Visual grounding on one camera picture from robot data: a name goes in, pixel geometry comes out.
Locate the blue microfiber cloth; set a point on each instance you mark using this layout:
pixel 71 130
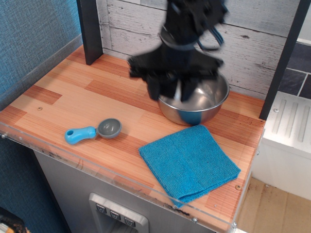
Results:
pixel 188 164

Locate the dark right shelf post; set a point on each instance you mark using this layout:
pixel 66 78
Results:
pixel 294 31

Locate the silver dispenser button panel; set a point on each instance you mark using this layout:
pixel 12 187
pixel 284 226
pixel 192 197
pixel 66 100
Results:
pixel 111 217

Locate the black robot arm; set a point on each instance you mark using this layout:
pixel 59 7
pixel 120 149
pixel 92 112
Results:
pixel 187 20

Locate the dark left shelf post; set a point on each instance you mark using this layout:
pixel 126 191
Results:
pixel 90 30

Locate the blue grey toy scoop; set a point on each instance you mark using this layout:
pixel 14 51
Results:
pixel 108 128

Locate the silver metal bowl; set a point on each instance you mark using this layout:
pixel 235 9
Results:
pixel 203 104

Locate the white ribbed side unit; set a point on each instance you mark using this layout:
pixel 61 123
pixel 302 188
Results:
pixel 283 159

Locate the grey toy kitchen cabinet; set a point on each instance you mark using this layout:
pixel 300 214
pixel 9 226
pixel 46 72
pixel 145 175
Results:
pixel 72 187

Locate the clear acrylic edge guard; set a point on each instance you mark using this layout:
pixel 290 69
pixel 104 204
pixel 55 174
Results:
pixel 137 178

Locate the plush sushi roll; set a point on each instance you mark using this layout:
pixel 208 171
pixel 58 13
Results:
pixel 171 88

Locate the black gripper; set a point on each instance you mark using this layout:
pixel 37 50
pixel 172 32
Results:
pixel 166 64

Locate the dark shelf post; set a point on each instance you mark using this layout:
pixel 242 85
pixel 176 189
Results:
pixel 294 31
pixel 90 30

